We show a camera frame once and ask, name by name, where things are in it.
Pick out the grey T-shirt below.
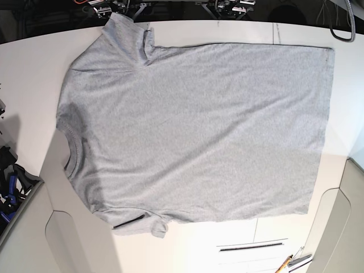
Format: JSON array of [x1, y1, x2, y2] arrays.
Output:
[[56, 13, 335, 238]]

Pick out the yellow pencil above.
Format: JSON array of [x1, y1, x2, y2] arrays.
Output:
[[275, 255, 293, 273]]

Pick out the blue and black tool pile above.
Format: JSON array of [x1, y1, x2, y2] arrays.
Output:
[[1, 146, 42, 233]]

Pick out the white hanging cables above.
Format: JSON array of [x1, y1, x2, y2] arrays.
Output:
[[316, 0, 341, 26]]

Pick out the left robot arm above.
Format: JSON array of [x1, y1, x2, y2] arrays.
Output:
[[195, 0, 256, 20]]

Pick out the metal binder clip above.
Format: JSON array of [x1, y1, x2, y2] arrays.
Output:
[[287, 254, 312, 269]]

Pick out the grey cable loop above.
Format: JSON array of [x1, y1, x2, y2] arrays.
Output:
[[328, 0, 356, 43]]

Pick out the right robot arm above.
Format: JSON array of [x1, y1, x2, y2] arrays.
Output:
[[73, 0, 153, 21]]

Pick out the white cable grommet plate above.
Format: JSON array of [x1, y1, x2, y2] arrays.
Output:
[[216, 238, 291, 264]]

